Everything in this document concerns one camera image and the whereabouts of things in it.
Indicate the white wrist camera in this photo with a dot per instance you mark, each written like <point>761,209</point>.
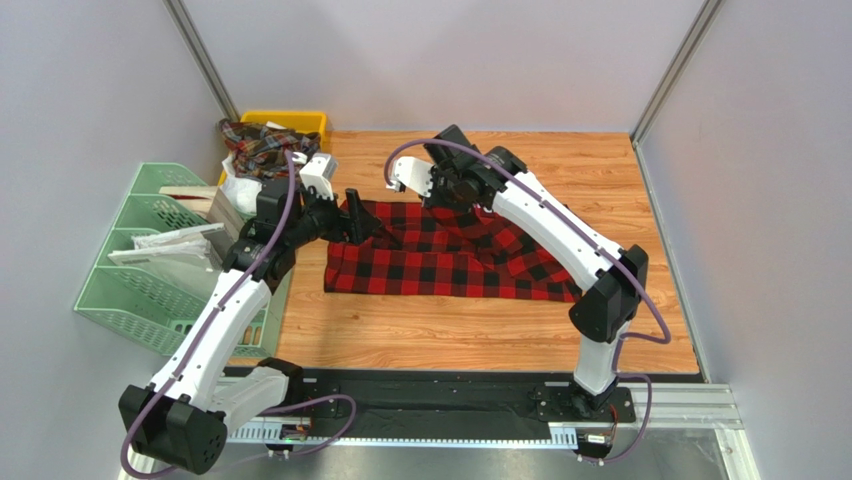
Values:
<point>411,173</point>
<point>316,173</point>

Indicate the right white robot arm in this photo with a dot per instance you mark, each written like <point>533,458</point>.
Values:
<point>610,279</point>

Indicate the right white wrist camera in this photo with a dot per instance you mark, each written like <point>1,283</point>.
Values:
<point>411,173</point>

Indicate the papers in file rack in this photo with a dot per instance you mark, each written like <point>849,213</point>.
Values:
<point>189,258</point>

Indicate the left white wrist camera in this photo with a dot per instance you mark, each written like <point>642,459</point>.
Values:
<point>316,173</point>

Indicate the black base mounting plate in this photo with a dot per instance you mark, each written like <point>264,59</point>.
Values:
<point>458,405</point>

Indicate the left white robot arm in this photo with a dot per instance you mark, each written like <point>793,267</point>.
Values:
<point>226,319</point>

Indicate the green plastic file rack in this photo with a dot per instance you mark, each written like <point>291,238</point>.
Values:
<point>130,301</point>

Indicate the red black plaid shirt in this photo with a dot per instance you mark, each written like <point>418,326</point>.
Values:
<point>442,252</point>

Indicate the yellow plastic bin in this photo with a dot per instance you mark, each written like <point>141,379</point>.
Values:
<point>303,122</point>

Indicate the multicolour plaid shirt in bin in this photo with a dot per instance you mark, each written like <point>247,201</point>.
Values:
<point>259,151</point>

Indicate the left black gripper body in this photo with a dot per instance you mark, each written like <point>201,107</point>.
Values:
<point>319,218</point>

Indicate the brown book in rack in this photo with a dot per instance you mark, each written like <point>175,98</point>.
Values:
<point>208,202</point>

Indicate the aluminium rail frame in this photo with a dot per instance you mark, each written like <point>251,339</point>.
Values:
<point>674,401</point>

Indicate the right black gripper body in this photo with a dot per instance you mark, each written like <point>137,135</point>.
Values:
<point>438,181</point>

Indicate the white cloth in bin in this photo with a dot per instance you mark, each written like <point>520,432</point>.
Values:
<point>241,192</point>

